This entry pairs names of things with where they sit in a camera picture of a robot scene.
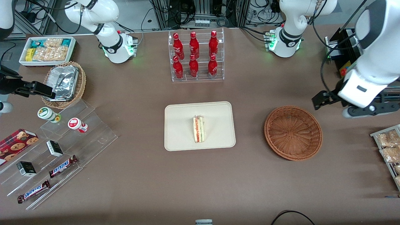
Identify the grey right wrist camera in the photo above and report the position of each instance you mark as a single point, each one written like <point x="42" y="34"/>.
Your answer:
<point x="4" y="107"/>

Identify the red cola bottle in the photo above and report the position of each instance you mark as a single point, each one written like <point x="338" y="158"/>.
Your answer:
<point x="212" y="68"/>
<point x="178" y="47"/>
<point x="177" y="69"/>
<point x="193" y="68"/>
<point x="194" y="46"/>
<point x="213" y="45"/>

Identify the yellow snack packet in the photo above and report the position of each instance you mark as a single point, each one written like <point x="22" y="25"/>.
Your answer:
<point x="29" y="54"/>

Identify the tray of wrapped pastries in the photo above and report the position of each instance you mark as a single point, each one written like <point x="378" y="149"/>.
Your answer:
<point x="390" y="168"/>

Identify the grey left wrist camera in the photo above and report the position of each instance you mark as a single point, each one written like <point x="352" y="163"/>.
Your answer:
<point x="372" y="111"/>

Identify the silver foil tray stack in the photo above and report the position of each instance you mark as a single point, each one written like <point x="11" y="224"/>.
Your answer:
<point x="64" y="82"/>

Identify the clear bag of crackers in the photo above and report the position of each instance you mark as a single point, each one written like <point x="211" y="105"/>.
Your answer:
<point x="397" y="169"/>
<point x="390" y="154"/>
<point x="387" y="139"/>

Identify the small grey box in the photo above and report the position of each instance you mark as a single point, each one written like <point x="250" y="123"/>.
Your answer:
<point x="203" y="222"/>

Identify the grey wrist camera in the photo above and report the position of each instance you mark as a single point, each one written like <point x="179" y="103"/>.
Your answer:
<point x="4" y="107"/>
<point x="372" y="111"/>

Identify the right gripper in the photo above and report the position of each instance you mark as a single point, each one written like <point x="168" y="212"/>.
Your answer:
<point x="8" y="84"/>

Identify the small clear cracker bag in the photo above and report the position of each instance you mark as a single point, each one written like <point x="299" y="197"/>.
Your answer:
<point x="53" y="42"/>

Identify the green lid yogurt cup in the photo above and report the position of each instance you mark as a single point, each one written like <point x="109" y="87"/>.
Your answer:
<point x="46" y="113"/>

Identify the small black box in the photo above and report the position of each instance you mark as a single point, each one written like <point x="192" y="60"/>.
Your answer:
<point x="55" y="148"/>
<point x="26" y="168"/>

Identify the black food warmer cabinet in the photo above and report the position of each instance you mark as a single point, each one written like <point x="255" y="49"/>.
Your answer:
<point x="345" y="70"/>

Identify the clear acrylic stepped stand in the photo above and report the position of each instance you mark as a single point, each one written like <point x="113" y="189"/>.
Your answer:
<point x="93" y="137"/>

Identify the red cookie box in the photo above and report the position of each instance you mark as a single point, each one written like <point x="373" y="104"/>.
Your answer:
<point x="17" y="143"/>

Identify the teal snack packet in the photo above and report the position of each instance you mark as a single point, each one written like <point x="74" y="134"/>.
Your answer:
<point x="66" y="42"/>
<point x="37" y="43"/>

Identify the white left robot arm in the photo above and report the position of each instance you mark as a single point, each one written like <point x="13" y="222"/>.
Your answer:
<point x="290" y="34"/>

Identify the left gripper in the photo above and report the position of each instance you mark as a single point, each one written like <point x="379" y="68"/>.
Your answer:
<point x="332" y="94"/>

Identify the light tan wicker basket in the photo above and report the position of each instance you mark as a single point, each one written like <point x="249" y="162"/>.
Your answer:
<point x="82" y="84"/>

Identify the white power strip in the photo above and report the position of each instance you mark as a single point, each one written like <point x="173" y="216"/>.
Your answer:
<point x="202" y="22"/>

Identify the cream plastic tray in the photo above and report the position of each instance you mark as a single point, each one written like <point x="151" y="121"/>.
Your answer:
<point x="181" y="126"/>

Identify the large clear cracker bag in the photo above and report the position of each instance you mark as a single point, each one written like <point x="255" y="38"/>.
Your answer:
<point x="50" y="53"/>

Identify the white rectangular snack bin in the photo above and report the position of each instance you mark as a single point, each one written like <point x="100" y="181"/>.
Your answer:
<point x="23" y="62"/>

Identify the clear acrylic bottle rack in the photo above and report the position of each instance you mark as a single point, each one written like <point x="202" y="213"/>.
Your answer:
<point x="203" y="78"/>

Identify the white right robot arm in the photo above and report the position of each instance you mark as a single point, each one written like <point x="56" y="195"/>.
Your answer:
<point x="109" y="43"/>

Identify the brown round wicker basket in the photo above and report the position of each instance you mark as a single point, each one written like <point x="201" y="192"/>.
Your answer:
<point x="293" y="132"/>

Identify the triangular sandwich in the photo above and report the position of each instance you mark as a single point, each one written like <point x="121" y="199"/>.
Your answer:
<point x="199" y="129"/>

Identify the brown snickers bar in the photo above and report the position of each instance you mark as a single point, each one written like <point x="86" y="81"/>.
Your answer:
<point x="62" y="166"/>
<point x="33" y="191"/>

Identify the red lid yogurt cup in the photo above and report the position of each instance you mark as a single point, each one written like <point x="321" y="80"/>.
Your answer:
<point x="75" y="123"/>

